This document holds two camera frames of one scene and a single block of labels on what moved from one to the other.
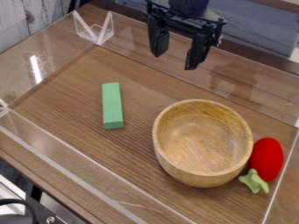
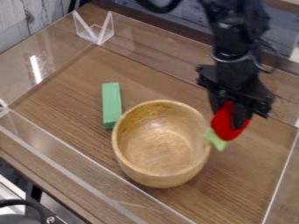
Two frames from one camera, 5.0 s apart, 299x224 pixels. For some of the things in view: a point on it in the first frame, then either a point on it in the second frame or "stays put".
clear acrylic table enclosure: (117, 136) stays put
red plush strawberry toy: (266, 164) -> (222, 129)
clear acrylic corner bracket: (95, 33) stays put
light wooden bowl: (202, 142) -> (162, 143)
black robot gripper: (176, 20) -> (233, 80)
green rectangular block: (111, 106) stays put
